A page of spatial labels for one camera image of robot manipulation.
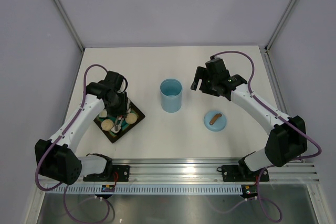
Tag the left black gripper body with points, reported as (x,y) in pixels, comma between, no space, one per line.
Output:
(118,107)

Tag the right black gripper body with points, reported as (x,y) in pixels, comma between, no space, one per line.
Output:
(208,85)

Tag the beige dumpling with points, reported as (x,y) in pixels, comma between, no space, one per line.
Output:
(107,125)
(131,118)

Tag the blue cylindrical lunch box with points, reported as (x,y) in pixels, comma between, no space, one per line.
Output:
(171,95)

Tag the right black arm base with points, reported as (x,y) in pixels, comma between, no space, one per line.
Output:
(240,173)

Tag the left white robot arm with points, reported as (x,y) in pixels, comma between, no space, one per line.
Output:
(56,157)

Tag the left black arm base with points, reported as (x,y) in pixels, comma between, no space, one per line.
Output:
(100,168)

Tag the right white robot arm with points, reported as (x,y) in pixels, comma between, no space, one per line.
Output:
(286,139)

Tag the black teal square plate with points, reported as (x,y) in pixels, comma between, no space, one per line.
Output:
(113,137)

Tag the blue lid with wooden handle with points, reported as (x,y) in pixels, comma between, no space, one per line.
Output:
(215,121)

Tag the aluminium rail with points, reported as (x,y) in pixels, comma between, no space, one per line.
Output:
(204,171)

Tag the white slotted cable duct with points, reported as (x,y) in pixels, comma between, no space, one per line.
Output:
(138,189)

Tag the left aluminium frame post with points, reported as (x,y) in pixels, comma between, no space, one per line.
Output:
(65,18)

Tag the aluminium frame post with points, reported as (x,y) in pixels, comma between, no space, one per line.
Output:
(65,18)
(280,25)

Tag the right aluminium frame post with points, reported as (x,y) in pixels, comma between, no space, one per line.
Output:
(280,25)

